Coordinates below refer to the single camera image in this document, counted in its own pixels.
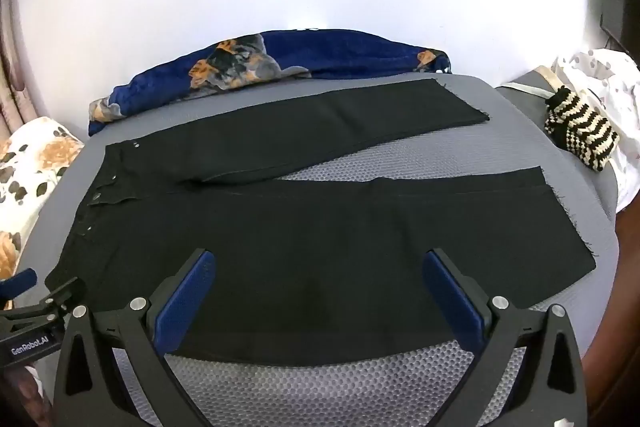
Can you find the black cream striped knit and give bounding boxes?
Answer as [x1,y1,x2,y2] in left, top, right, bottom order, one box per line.
[544,85,620,171]

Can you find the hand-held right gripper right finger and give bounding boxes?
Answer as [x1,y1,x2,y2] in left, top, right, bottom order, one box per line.
[422,248,587,427]

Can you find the blue floral blanket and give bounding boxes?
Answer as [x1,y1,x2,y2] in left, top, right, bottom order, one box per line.
[89,28,453,136]

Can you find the pink curtain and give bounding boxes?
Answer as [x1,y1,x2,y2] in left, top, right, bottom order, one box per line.
[0,0,38,128]

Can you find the black pants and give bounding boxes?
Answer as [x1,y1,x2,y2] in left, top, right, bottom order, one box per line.
[45,78,597,367]

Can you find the white spotted cloth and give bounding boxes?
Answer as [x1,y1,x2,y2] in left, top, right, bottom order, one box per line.
[551,48,640,212]

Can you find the grey mesh mat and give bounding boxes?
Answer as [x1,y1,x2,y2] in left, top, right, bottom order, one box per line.
[35,74,621,427]

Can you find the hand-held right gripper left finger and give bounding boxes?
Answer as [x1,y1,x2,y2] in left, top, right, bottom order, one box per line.
[52,248,217,427]

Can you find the white floral pillow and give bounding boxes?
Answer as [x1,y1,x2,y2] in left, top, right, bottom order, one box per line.
[0,116,85,280]

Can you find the grey cushion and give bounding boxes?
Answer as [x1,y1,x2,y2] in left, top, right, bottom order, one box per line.
[495,67,558,118]

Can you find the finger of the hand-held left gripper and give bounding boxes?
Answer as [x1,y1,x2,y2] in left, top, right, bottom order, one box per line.
[0,276,90,323]
[0,269,39,309]

